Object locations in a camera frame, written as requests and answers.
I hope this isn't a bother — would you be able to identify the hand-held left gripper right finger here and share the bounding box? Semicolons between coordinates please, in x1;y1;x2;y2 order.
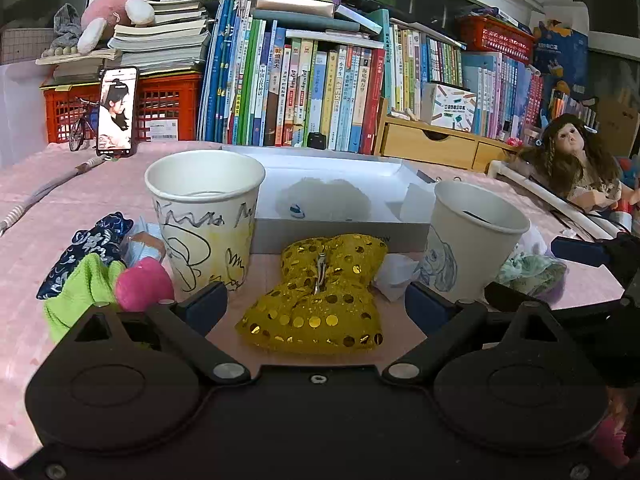
382;282;576;386

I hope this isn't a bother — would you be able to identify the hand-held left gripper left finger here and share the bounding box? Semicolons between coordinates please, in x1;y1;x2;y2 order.
62;281;252;386

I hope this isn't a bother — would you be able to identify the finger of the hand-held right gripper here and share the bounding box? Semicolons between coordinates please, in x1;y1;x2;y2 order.
551;236;615;269
484;281;626;333

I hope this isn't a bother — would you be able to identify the white tissue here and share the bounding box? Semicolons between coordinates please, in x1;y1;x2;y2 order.
372;253;426;303

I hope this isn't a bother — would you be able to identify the pink plush ball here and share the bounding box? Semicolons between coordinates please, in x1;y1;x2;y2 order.
115;256;176;312

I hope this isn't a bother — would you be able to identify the blue face mask packet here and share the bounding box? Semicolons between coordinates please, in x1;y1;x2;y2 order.
121;217;166;268

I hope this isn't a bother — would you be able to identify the yellow sequin bow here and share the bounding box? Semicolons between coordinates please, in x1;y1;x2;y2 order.
235;233;388;357

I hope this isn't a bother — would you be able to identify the lime green cloth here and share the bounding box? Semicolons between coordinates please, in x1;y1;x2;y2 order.
42;253;127;345

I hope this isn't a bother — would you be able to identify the blue patterned cloth pouch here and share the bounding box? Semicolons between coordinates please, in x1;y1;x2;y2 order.
36;211;135;301

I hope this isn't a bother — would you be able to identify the grey cardboard box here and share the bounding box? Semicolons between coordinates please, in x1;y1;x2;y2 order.
220;145;438;256

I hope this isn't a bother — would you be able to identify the pale green scrunchie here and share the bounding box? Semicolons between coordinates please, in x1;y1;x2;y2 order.
496;252;568;298

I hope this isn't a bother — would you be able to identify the white plastic pipe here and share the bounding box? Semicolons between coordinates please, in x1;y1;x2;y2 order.
487;160;621;241

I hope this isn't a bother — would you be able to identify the small doodled paper cup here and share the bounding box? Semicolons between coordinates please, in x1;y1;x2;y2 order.
419;181;532;305

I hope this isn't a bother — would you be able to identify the large doodled paper cup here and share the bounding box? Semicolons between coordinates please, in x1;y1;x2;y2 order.
144;150;267;294

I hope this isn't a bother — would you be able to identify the long-haired doll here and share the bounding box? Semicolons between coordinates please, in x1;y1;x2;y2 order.
515;112;640;211

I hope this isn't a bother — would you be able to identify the row of thin pastel books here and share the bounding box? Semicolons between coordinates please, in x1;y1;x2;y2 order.
460;51;598;142

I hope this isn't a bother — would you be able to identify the wooden drawer organiser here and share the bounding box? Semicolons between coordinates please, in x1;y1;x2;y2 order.
374;97;521;173

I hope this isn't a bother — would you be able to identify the white pencil-print box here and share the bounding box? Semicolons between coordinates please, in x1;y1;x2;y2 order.
421;81;482;128

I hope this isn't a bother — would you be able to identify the blue cartoon carton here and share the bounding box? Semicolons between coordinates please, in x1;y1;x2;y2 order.
531;19;590;101

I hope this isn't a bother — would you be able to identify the red plastic crate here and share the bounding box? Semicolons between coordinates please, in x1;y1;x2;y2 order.
42;72;203;145

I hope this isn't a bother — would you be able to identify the smartphone with lit screen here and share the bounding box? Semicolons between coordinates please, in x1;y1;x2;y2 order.
95;66;139;157

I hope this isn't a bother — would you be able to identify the miniature black bicycle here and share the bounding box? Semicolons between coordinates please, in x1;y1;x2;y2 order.
68;97;101;152

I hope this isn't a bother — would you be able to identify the red plastic basket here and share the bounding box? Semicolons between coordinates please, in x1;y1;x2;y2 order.
457;14;536;63

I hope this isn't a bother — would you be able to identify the row of upright books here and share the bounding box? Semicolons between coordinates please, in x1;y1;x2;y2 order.
196;0;465;156

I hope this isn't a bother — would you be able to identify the stack of flat books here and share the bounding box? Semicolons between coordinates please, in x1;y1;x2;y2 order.
106;0;223;75

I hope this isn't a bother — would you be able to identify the pink and white plush toy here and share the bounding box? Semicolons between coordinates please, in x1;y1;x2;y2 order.
76;0;157;55

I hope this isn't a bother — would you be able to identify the grey plush toy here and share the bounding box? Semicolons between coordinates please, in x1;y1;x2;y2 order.
50;3;83;53

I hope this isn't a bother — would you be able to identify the grey spring-wrapped cable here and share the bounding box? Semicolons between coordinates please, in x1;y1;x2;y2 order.
0;154;108;236

